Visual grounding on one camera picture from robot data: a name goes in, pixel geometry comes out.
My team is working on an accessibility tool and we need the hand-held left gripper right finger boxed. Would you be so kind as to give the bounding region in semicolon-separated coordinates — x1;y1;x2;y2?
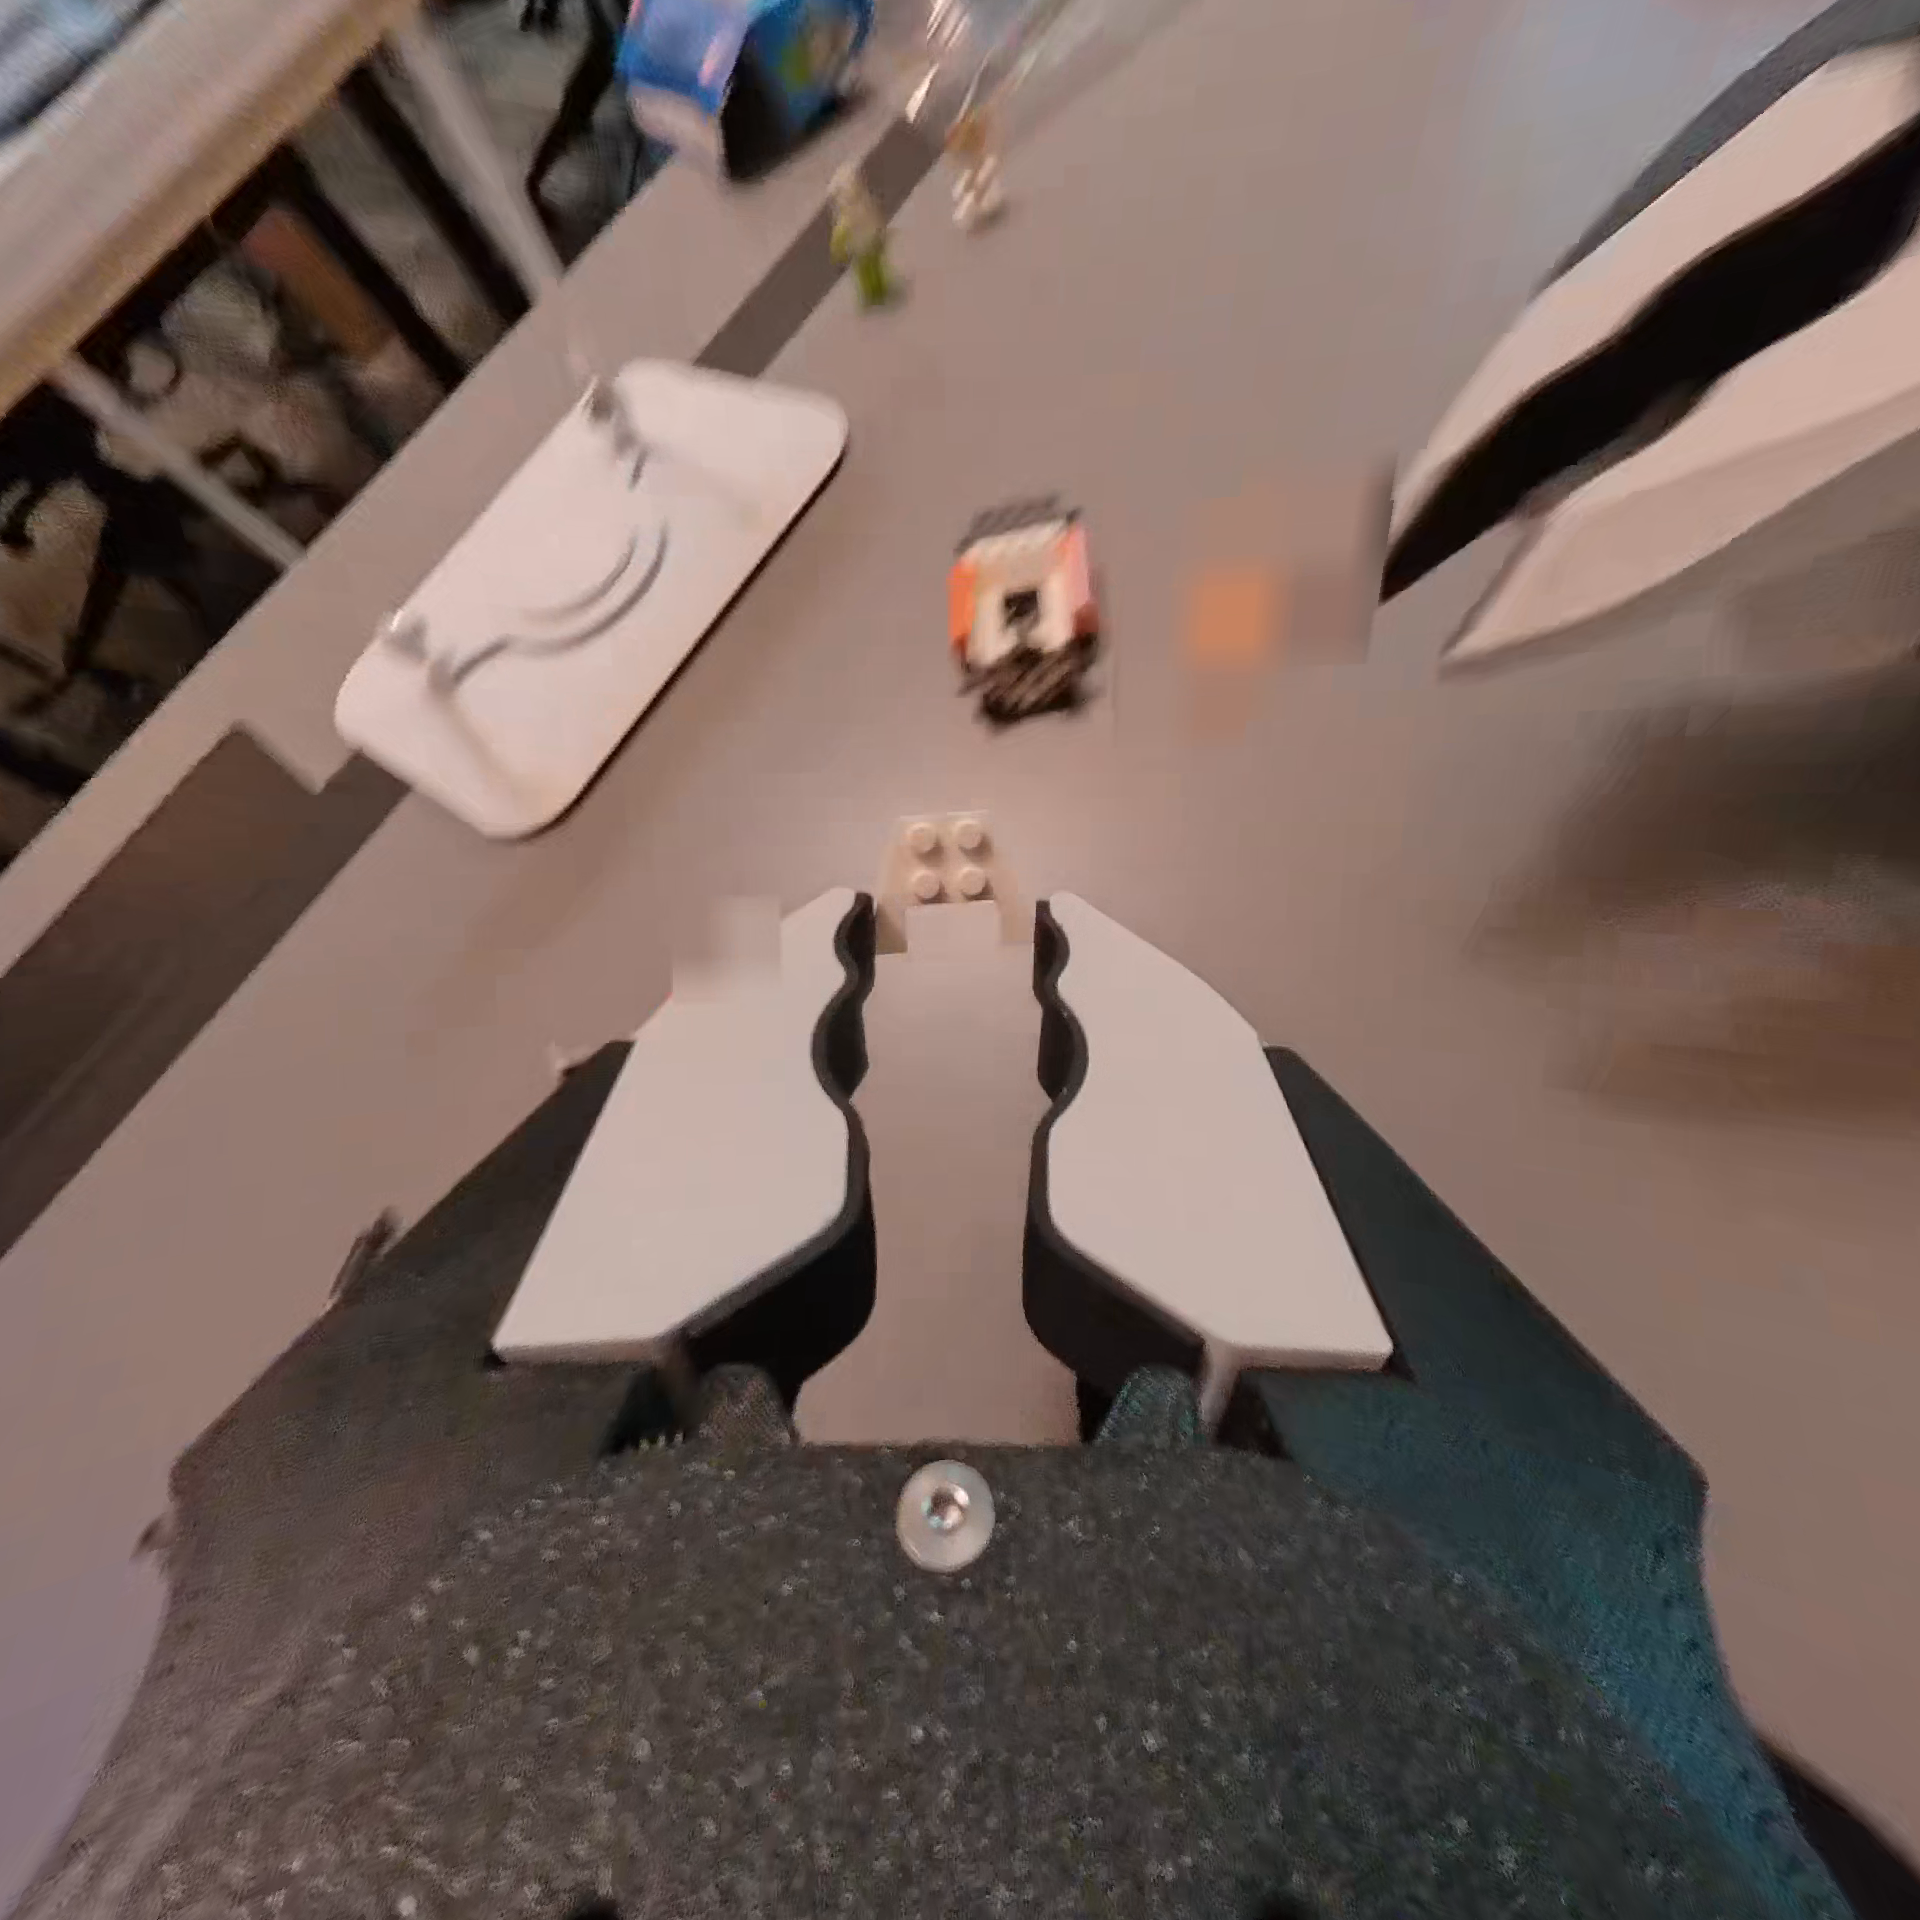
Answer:
1025;891;1396;1384

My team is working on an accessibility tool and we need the orange white lego car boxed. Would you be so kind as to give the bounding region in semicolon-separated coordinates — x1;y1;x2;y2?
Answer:
943;497;1108;725

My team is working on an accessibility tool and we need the blue cardboard box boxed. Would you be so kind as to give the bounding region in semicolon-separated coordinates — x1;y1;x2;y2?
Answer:
612;0;876;179

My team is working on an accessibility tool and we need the green minifigure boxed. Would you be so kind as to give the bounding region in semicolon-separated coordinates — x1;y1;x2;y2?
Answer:
832;163;911;312

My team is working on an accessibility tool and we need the clear plastic bag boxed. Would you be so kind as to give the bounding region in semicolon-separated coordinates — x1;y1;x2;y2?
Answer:
896;0;1088;110

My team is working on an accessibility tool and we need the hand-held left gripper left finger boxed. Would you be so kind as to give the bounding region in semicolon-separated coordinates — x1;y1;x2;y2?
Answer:
489;891;877;1376

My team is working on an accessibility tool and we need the small gold trophy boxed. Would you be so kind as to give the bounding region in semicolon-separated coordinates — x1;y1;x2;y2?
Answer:
943;104;1011;232

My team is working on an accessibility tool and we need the white square lego piece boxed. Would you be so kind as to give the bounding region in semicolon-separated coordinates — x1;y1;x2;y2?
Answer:
877;806;1016;922

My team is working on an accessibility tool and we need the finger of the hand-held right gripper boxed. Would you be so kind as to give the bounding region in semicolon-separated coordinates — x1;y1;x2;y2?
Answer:
1440;286;1920;667
1381;45;1920;601

